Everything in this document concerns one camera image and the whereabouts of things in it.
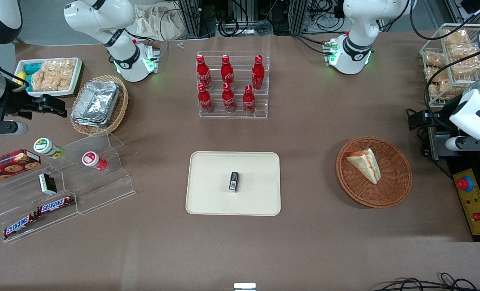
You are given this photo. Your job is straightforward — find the grey metal plate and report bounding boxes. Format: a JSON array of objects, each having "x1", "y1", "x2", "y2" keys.
[{"x1": 427, "y1": 129, "x2": 453, "y2": 161}]

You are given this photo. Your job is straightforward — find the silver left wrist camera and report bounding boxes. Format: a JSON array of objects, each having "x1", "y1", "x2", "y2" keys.
[{"x1": 445, "y1": 137, "x2": 480, "y2": 152}]

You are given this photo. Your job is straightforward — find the black side stand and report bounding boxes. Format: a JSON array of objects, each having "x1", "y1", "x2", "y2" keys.
[{"x1": 425, "y1": 108, "x2": 480, "y2": 243}]

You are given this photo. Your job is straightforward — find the triangle sandwich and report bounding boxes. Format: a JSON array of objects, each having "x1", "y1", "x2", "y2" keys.
[{"x1": 346, "y1": 148, "x2": 382, "y2": 185}]

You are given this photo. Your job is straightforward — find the red cola bottle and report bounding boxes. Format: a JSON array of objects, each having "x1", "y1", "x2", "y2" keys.
[
  {"x1": 197, "y1": 83, "x2": 214, "y2": 114},
  {"x1": 196, "y1": 55, "x2": 212, "y2": 90},
  {"x1": 242, "y1": 85, "x2": 257, "y2": 115},
  {"x1": 222, "y1": 82, "x2": 237, "y2": 113},
  {"x1": 252, "y1": 55, "x2": 266, "y2": 91},
  {"x1": 220, "y1": 55, "x2": 235, "y2": 89}
]

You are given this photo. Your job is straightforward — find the clear acrylic bottle rack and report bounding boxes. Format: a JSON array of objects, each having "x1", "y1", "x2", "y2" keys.
[{"x1": 196, "y1": 51, "x2": 270, "y2": 119}]

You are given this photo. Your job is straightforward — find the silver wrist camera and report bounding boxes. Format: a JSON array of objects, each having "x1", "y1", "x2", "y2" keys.
[
  {"x1": 445, "y1": 137, "x2": 480, "y2": 152},
  {"x1": 0, "y1": 120, "x2": 28, "y2": 137}
]

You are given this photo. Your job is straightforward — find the black floor cables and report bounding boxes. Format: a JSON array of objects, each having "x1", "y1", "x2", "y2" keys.
[{"x1": 371, "y1": 272, "x2": 480, "y2": 291}]

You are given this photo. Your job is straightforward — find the oval light wicker basket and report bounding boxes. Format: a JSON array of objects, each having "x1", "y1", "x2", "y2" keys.
[{"x1": 70, "y1": 75, "x2": 129, "y2": 136}]

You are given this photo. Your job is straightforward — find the clear bag of rice crackers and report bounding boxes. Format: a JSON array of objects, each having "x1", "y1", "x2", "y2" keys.
[
  {"x1": 31, "y1": 61, "x2": 60, "y2": 92},
  {"x1": 56, "y1": 59, "x2": 77, "y2": 91}
]

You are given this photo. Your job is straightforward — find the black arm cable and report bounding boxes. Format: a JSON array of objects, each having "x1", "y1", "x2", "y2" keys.
[{"x1": 410, "y1": 0, "x2": 480, "y2": 126}]

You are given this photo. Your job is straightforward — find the beige cloth bag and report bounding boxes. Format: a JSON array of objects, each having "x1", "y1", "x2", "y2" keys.
[{"x1": 133, "y1": 3, "x2": 192, "y2": 41}]

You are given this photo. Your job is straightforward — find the aluminium frame post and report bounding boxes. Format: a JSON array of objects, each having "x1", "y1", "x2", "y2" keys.
[
  {"x1": 178, "y1": 0, "x2": 202, "y2": 38},
  {"x1": 289, "y1": 0, "x2": 310, "y2": 35}
]

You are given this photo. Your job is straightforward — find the coiled black cable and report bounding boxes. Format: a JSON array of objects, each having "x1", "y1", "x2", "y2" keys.
[{"x1": 218, "y1": 17, "x2": 239, "y2": 38}]

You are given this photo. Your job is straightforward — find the small black white carton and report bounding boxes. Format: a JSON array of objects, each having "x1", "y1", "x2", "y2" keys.
[{"x1": 38, "y1": 173, "x2": 58, "y2": 196}]

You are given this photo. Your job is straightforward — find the Snickers chocolate bar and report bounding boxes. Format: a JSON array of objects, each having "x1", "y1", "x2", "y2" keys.
[
  {"x1": 3, "y1": 212, "x2": 40, "y2": 240},
  {"x1": 37, "y1": 195, "x2": 76, "y2": 215}
]

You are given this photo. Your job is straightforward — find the clear acrylic stepped shelf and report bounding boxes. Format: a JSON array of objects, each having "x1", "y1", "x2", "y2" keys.
[{"x1": 0, "y1": 131, "x2": 137, "y2": 244}]

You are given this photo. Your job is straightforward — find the clear bag of fried snacks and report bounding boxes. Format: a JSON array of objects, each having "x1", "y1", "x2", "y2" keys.
[
  {"x1": 447, "y1": 42, "x2": 480, "y2": 58},
  {"x1": 423, "y1": 51, "x2": 447, "y2": 69},
  {"x1": 443, "y1": 28, "x2": 469, "y2": 46},
  {"x1": 426, "y1": 67, "x2": 455, "y2": 100},
  {"x1": 450, "y1": 56, "x2": 480, "y2": 78}
]

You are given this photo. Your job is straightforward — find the red lid yogurt cup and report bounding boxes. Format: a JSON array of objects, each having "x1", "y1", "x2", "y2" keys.
[{"x1": 82, "y1": 151, "x2": 108, "y2": 172}]

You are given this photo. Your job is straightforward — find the green lid sunflower cup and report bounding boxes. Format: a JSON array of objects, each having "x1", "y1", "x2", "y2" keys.
[{"x1": 33, "y1": 137, "x2": 65, "y2": 159}]

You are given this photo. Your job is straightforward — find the beige plastic tray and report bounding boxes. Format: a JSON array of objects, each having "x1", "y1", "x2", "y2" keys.
[{"x1": 186, "y1": 152, "x2": 281, "y2": 217}]

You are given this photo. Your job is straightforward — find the stacked aluminium foil containers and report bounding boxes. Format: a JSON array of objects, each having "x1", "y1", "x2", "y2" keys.
[{"x1": 70, "y1": 80, "x2": 121, "y2": 128}]

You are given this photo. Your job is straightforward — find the white rectangular snack tray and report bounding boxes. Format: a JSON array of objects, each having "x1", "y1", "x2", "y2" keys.
[{"x1": 15, "y1": 57, "x2": 83, "y2": 98}]

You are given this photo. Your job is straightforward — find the red cookie box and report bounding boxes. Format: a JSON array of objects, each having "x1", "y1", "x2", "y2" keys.
[{"x1": 0, "y1": 149, "x2": 42, "y2": 188}]

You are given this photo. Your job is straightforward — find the white wire rack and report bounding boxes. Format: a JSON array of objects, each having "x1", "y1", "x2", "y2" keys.
[{"x1": 419, "y1": 23, "x2": 480, "y2": 108}]

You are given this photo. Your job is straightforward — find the round brown wicker basket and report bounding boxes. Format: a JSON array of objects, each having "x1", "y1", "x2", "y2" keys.
[{"x1": 336, "y1": 136, "x2": 412, "y2": 209}]

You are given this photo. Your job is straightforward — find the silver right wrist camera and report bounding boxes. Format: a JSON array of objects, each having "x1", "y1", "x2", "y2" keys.
[{"x1": 0, "y1": 120, "x2": 28, "y2": 137}]

